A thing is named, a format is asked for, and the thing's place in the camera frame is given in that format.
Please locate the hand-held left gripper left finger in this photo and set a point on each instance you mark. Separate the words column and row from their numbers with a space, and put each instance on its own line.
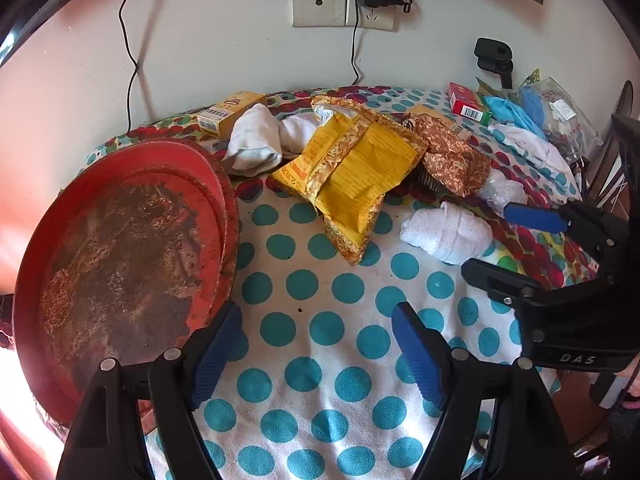
column 215, row 350

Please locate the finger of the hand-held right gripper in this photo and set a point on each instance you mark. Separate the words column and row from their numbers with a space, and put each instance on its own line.
column 535, row 217
column 500, row 282

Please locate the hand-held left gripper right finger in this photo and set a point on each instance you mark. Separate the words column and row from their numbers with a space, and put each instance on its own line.
column 417, row 355

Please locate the clear plastic bag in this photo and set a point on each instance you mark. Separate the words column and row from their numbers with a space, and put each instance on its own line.
column 500, row 190
column 565, row 115

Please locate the terry white sock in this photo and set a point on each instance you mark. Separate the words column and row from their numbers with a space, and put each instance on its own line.
column 445, row 235

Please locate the brown oat-print snack bag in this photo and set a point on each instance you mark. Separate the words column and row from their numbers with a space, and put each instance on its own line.
column 450, row 160

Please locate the dark brown snack bag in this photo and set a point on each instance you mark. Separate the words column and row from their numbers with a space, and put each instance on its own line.
column 425, row 180

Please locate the round red tray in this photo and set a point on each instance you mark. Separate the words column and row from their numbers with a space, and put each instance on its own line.
column 125, row 260

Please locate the yellow snack bag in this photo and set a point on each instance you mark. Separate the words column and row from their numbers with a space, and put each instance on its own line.
column 350, row 170

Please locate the large white sock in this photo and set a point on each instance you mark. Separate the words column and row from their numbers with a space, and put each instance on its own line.
column 250, row 145

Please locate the white printed cloth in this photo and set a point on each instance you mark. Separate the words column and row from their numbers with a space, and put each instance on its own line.
column 530, row 152

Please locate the dark wooden chair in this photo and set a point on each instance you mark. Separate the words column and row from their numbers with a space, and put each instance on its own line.
column 607, row 155

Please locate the polka dot cloth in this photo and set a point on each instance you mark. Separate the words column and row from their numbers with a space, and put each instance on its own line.
column 320, row 370

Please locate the blue disposable gloves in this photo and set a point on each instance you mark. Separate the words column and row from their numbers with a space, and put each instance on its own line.
column 502, row 110

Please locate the red and green box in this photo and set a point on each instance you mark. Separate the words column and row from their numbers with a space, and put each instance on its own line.
column 465, row 102

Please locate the green yellow packet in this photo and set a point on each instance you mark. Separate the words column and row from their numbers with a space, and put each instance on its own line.
column 534, row 77

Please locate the black plug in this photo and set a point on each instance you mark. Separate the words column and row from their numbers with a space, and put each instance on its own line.
column 395, row 1

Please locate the black clip mount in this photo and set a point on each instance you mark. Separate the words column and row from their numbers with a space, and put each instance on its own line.
column 492, row 52

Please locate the white wall power outlet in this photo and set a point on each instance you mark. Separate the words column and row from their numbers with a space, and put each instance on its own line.
column 380, row 20

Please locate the white wall antenna socket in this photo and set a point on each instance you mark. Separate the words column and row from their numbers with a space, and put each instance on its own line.
column 320, row 5

